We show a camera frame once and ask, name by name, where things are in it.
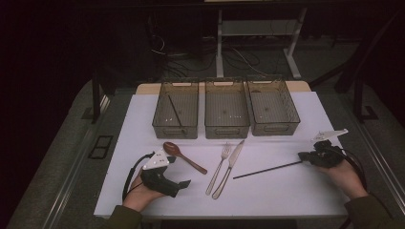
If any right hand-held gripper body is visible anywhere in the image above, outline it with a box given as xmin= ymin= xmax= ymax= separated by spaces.
xmin=310 ymin=128 xmax=349 ymax=169

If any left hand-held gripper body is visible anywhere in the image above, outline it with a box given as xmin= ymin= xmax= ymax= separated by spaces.
xmin=139 ymin=149 xmax=181 ymax=198

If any brown wooden spoon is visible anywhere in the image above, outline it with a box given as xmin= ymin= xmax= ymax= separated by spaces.
xmin=162 ymin=141 xmax=208 ymax=176

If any silver metal fork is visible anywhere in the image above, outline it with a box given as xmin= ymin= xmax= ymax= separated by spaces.
xmin=204 ymin=142 xmax=232 ymax=197

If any black chopstick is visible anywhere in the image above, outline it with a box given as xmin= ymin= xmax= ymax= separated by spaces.
xmin=167 ymin=94 xmax=187 ymax=134
xmin=232 ymin=160 xmax=304 ymax=180

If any clear brown plastic basket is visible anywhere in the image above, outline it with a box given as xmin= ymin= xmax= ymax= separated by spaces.
xmin=246 ymin=75 xmax=301 ymax=137
xmin=152 ymin=79 xmax=200 ymax=140
xmin=203 ymin=77 xmax=251 ymax=140

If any silver metal knife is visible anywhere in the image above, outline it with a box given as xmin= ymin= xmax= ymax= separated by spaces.
xmin=211 ymin=139 xmax=246 ymax=200

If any person's left hand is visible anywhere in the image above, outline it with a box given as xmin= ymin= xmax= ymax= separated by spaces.
xmin=122 ymin=170 xmax=166 ymax=213

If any person's right hand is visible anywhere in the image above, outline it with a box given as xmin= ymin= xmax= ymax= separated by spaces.
xmin=318 ymin=162 xmax=369 ymax=200

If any white table cover sheet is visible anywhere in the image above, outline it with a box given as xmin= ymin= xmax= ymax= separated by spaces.
xmin=93 ymin=91 xmax=352 ymax=220

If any black metal stand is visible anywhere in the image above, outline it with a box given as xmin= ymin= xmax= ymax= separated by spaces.
xmin=309 ymin=9 xmax=405 ymax=124

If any white metal stand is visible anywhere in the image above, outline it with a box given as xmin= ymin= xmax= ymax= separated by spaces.
xmin=215 ymin=8 xmax=309 ymax=80

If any right hand-held gripper cable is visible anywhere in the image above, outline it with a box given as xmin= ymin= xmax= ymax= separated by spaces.
xmin=341 ymin=148 xmax=368 ymax=193

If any metal floor rail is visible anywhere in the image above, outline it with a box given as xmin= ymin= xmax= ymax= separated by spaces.
xmin=41 ymin=94 xmax=112 ymax=229
xmin=342 ymin=94 xmax=405 ymax=206

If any black floor socket frame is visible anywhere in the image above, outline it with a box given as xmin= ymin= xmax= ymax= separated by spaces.
xmin=88 ymin=135 xmax=115 ymax=160

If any tangle of floor cables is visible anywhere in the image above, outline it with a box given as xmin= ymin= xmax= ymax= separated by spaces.
xmin=148 ymin=31 xmax=269 ymax=78

